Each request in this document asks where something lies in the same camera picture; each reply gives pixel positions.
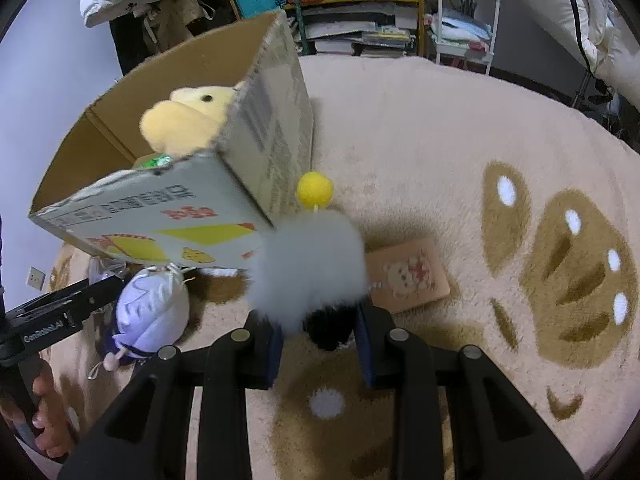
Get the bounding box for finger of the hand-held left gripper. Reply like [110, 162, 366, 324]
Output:
[65, 276, 127, 328]

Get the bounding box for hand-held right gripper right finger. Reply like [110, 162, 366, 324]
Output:
[354, 302, 586, 480]

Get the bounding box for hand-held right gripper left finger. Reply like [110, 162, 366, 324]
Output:
[57, 310, 285, 480]

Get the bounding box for fluffy white black plush toy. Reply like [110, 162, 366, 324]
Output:
[247, 171, 371, 353]

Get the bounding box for brown cardboard box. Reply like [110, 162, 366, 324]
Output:
[28, 10, 316, 271]

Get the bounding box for yellow plush toy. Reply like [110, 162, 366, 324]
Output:
[140, 86, 238, 157]

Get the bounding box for person's left hand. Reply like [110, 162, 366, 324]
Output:
[30, 360, 76, 461]

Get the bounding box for purple haired plush doll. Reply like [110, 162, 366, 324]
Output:
[90, 265, 193, 381]

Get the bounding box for bear print tag card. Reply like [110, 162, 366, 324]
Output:
[365, 237, 452, 316]

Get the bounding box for green packet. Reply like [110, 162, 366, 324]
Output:
[132, 154, 173, 170]

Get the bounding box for black coat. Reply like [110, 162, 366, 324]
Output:
[109, 7, 161, 76]

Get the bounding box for beige trousers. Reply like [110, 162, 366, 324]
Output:
[142, 0, 201, 56]

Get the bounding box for dark hanging garment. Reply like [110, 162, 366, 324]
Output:
[190, 0, 241, 36]

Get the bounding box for pile of books and papers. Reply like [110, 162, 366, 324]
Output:
[302, 2, 418, 58]

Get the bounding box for green pole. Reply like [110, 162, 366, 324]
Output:
[287, 0, 308, 56]

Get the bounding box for blue white folded cloth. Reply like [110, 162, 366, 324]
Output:
[432, 15, 493, 43]

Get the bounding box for white trolley cart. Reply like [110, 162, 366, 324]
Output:
[422, 0, 502, 76]

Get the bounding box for cream recliner chair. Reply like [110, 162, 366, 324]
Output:
[505, 0, 640, 111]

